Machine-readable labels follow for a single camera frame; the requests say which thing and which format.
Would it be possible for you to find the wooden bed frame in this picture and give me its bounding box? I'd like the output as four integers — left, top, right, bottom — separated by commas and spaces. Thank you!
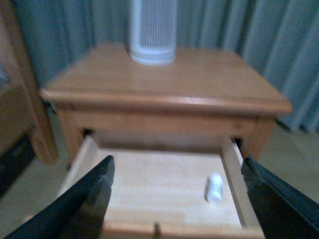
0, 0, 59, 164

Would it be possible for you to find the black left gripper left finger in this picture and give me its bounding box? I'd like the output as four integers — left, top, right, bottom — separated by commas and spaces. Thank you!
6, 155, 115, 239

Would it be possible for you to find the white medicine bottle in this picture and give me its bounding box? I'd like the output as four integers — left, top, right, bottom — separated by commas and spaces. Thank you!
204, 173, 223, 205

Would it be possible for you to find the white cylindrical air purifier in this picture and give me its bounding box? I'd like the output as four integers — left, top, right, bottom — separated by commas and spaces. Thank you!
129, 0, 177, 66

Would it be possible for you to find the wooden nightstand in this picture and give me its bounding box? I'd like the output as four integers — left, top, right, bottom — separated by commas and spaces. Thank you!
40, 44, 292, 159

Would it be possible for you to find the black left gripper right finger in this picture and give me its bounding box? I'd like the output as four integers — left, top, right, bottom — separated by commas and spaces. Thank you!
241, 156, 319, 239

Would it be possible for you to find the wooden drawer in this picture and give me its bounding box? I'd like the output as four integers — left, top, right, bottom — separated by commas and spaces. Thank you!
60, 136, 264, 239

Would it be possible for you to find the grey curtain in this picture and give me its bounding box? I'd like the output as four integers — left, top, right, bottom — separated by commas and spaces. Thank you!
13, 0, 319, 133

